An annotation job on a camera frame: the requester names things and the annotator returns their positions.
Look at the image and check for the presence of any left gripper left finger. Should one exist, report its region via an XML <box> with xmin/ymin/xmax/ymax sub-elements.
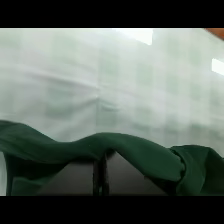
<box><xmin>35</xmin><ymin>157</ymin><xmax>102</xmax><ymax>196</ymax></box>

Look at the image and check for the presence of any dark green T-shirt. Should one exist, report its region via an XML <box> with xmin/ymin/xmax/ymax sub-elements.
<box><xmin>0</xmin><ymin>119</ymin><xmax>224</xmax><ymax>196</ymax></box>

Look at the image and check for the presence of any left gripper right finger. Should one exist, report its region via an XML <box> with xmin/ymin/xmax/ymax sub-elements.
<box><xmin>100</xmin><ymin>150</ymin><xmax>168</xmax><ymax>196</ymax></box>

